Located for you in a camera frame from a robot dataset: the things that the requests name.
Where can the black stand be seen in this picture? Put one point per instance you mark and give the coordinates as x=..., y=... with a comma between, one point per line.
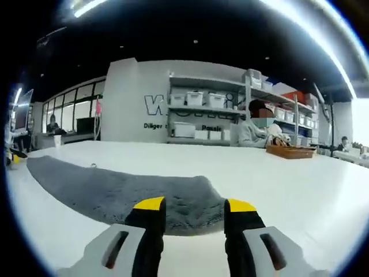
x=327, y=115

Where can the brown wicker basket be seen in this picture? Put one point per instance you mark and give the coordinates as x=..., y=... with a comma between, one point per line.
x=289, y=151

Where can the grey metal shelf unit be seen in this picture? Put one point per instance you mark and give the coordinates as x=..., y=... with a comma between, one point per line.
x=207, y=109

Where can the computer monitor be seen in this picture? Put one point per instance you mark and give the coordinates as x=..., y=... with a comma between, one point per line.
x=22, y=112

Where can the white paper cup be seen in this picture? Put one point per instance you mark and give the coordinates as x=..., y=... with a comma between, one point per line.
x=57, y=142

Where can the pink cloth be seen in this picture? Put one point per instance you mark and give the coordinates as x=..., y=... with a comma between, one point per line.
x=99, y=107

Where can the grey towel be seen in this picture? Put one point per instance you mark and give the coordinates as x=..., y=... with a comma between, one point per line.
x=101, y=187

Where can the orange storage box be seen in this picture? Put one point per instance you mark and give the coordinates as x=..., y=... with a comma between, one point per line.
x=291, y=95

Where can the black screen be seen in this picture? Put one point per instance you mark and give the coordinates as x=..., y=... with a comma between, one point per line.
x=85, y=124

